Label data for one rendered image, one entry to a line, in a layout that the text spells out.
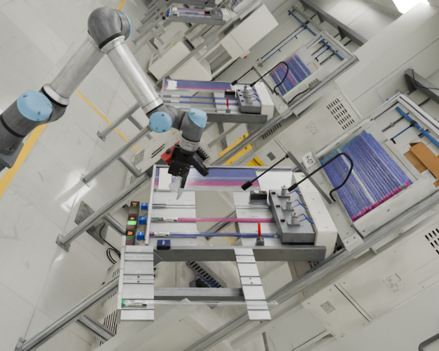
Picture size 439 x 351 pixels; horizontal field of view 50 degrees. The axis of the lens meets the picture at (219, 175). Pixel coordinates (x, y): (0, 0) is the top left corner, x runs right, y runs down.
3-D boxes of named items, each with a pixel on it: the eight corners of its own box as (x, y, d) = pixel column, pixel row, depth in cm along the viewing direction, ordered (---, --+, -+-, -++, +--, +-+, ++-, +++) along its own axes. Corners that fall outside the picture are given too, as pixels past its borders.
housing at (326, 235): (312, 260, 192) (318, 231, 186) (288, 196, 235) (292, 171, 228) (332, 260, 193) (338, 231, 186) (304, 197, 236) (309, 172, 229)
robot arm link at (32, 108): (-5, 112, 169) (21, 88, 165) (15, 107, 182) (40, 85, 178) (18, 138, 170) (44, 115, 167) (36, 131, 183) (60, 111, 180)
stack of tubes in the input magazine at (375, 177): (351, 220, 186) (412, 180, 179) (318, 161, 231) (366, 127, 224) (367, 239, 191) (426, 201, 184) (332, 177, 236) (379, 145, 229)
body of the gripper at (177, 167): (167, 166, 193) (175, 140, 187) (187, 171, 195) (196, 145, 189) (166, 175, 186) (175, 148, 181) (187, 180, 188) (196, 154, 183)
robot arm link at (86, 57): (14, 110, 181) (103, -1, 166) (34, 106, 195) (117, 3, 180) (38, 132, 182) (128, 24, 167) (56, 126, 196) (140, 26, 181)
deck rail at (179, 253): (145, 261, 184) (144, 248, 181) (145, 258, 186) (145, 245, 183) (324, 261, 190) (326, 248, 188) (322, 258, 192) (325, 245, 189)
